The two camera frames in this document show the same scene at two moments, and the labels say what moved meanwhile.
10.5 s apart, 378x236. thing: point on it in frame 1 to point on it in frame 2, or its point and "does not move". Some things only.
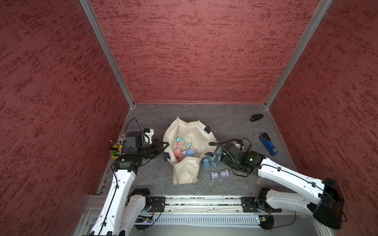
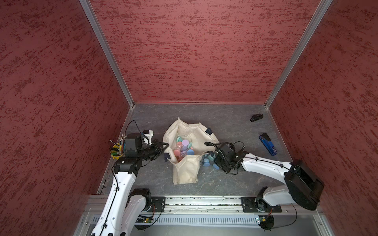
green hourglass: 180,139 does not move
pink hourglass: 177,152 does not move
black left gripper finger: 160,143 does not move
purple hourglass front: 215,175 to 185,143
